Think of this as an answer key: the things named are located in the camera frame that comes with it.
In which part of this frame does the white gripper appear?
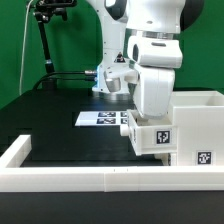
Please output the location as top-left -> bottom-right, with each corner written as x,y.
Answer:
133,65 -> 175,118

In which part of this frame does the white drawer tray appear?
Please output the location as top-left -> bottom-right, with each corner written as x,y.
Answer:
120,110 -> 177,156

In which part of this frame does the white drawer cabinet box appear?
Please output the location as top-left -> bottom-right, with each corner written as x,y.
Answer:
168,91 -> 224,166

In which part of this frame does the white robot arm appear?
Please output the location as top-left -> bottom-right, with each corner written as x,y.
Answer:
86,0 -> 205,119

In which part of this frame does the white marker tag plate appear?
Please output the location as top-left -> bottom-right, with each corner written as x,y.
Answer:
75,111 -> 127,126

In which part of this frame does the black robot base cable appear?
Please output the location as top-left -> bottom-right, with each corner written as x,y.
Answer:
32,69 -> 99,91

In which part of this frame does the black camera stand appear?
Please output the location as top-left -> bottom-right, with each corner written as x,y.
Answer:
34,0 -> 77,90

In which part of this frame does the white hanging cable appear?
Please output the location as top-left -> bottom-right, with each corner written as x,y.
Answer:
18,0 -> 36,96

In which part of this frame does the white U-shaped border frame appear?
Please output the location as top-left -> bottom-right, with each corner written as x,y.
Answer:
0,135 -> 224,192

